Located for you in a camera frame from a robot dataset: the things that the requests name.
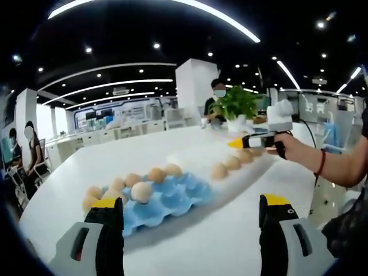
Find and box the white low cabinet row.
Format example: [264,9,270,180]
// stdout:
[45,123,167,156]

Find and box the grey office chair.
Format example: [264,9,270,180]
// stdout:
[165,108,185,129]

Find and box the person's dark patterned clothing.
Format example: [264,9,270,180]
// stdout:
[321,186,368,259]

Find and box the white square pillar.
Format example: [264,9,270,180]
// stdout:
[16,88,38,139]
[175,58,219,127]

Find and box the black cable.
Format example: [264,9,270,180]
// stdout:
[296,118,317,149]

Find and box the red bead bracelet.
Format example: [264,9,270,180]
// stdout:
[313,148,328,177]

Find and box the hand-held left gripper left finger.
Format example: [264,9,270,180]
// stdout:
[47,196,125,276]

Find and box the white table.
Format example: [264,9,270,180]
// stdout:
[18,126,320,276]

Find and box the cluster of brown eggs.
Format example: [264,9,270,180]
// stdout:
[82,163,183,215]
[210,146,264,181]

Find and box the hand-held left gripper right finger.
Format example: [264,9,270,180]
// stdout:
[258,193,337,276]

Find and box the blue egg tray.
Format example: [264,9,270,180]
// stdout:
[119,171,213,238]

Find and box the green potted plant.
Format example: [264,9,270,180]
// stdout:
[208,85,259,132]

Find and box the blue framed display wall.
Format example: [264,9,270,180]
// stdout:
[73,96,178,127]

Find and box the person's right hand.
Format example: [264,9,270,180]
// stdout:
[275,132,321,174]

